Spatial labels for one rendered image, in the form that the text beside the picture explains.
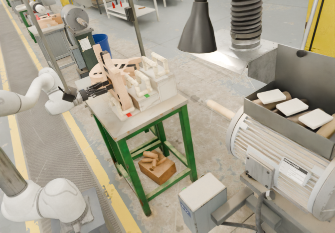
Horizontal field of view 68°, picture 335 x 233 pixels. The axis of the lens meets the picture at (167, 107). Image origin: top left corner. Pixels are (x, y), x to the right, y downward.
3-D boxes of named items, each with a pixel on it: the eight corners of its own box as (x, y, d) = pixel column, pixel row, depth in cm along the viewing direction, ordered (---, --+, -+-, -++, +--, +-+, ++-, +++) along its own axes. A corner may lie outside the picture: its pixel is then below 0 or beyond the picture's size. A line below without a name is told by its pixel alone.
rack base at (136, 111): (141, 112, 170) (141, 110, 169) (121, 122, 165) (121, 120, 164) (125, 96, 190) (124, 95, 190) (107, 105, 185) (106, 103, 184)
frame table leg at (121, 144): (152, 214, 208) (124, 136, 157) (147, 218, 206) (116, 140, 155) (149, 210, 212) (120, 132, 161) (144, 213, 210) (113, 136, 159)
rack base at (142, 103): (161, 102, 176) (158, 91, 170) (141, 112, 170) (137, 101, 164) (143, 88, 196) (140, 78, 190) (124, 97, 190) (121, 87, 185)
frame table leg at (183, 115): (198, 182, 227) (187, 103, 175) (194, 185, 225) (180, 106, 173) (195, 178, 231) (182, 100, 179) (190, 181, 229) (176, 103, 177)
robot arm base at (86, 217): (62, 244, 127) (57, 238, 124) (58, 210, 144) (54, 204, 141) (96, 226, 132) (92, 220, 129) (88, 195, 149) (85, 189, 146)
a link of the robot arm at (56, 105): (75, 106, 150) (65, 86, 150) (49, 117, 144) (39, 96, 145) (75, 108, 160) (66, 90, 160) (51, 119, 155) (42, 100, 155)
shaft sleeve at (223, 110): (236, 124, 98) (240, 124, 100) (239, 116, 97) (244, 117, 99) (206, 105, 111) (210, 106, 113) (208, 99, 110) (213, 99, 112)
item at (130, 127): (198, 170, 217) (188, 99, 173) (141, 208, 195) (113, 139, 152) (161, 135, 262) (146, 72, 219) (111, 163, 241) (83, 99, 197)
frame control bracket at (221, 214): (253, 197, 98) (254, 191, 95) (218, 227, 91) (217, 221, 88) (246, 191, 100) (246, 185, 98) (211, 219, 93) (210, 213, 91)
